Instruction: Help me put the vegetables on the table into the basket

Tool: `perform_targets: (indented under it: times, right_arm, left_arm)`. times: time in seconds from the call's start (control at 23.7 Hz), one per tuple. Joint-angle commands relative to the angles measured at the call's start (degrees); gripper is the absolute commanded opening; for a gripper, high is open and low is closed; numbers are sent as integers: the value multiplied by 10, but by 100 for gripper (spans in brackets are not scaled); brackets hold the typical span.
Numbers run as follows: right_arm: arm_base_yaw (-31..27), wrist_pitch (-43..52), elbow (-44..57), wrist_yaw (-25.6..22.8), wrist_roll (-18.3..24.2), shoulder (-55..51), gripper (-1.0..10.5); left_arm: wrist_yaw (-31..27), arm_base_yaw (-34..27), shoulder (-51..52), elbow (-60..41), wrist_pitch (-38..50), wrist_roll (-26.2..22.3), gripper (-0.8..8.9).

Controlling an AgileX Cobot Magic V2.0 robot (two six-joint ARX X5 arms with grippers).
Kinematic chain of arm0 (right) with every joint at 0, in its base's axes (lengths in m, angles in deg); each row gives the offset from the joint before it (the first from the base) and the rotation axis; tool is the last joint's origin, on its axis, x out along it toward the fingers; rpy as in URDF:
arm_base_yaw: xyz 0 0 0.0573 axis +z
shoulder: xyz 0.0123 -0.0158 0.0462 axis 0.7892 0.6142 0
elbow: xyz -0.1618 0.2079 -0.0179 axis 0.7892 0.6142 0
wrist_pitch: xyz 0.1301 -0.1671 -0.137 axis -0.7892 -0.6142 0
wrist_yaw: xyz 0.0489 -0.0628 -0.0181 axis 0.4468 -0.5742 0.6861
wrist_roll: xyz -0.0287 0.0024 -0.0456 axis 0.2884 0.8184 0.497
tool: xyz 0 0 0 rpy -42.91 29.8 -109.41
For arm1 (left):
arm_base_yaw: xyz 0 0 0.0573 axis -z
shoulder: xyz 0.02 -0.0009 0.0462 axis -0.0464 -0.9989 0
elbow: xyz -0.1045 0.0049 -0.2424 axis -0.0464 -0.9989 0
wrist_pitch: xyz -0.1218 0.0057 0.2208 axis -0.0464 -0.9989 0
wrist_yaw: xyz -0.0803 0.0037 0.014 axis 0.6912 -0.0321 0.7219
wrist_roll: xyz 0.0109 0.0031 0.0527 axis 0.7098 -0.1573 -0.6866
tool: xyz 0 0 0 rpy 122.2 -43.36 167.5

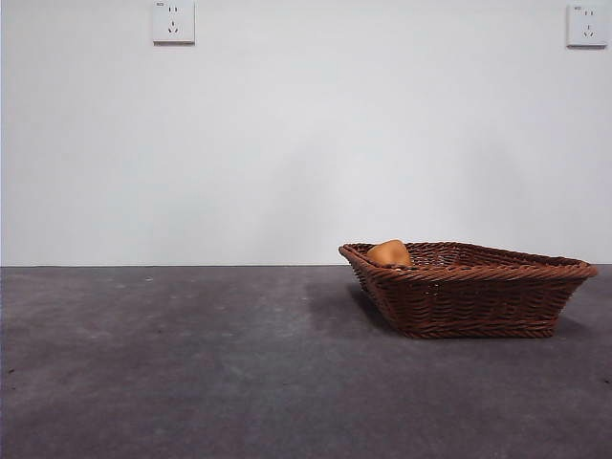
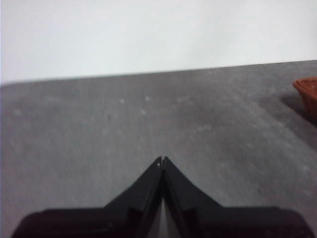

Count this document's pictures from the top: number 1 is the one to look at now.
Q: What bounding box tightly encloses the brown wicker basket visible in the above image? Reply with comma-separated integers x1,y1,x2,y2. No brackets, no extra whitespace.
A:
338,241,600,340

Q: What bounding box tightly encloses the brown potato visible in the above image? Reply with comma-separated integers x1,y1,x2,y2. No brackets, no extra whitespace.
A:
366,238,413,269

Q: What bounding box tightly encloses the white wall socket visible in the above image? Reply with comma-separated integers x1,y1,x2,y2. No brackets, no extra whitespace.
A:
566,4,612,49
152,0,196,47

